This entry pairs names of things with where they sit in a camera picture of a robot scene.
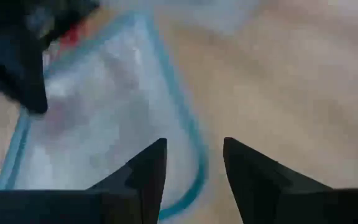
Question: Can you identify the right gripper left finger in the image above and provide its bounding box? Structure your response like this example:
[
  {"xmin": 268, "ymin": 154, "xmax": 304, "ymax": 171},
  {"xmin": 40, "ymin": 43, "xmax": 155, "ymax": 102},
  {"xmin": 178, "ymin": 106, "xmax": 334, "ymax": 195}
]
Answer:
[{"xmin": 87, "ymin": 138, "xmax": 168, "ymax": 224}]

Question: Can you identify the clear lid with teal rim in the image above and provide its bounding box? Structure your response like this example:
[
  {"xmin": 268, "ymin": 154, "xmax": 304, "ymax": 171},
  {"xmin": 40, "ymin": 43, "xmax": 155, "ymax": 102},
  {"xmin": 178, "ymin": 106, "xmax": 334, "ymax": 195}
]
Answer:
[{"xmin": 0, "ymin": 11, "xmax": 209, "ymax": 220}]

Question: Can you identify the red candy pack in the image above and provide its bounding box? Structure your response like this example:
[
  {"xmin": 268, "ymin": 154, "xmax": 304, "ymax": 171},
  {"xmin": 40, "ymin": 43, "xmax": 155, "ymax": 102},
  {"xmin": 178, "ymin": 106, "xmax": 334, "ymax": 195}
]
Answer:
[{"xmin": 57, "ymin": 23, "xmax": 83, "ymax": 50}]

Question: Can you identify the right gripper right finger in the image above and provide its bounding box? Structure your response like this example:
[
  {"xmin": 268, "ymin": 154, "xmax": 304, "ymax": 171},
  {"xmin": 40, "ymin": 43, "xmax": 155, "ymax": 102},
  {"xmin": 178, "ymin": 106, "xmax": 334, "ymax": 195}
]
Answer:
[{"xmin": 223, "ymin": 136, "xmax": 334, "ymax": 224}]

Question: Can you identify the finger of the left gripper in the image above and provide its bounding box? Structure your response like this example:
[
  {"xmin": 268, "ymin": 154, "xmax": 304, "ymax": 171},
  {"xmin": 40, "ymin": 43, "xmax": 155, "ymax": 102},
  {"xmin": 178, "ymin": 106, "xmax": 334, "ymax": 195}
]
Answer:
[{"xmin": 0, "ymin": 68, "xmax": 48, "ymax": 114}]

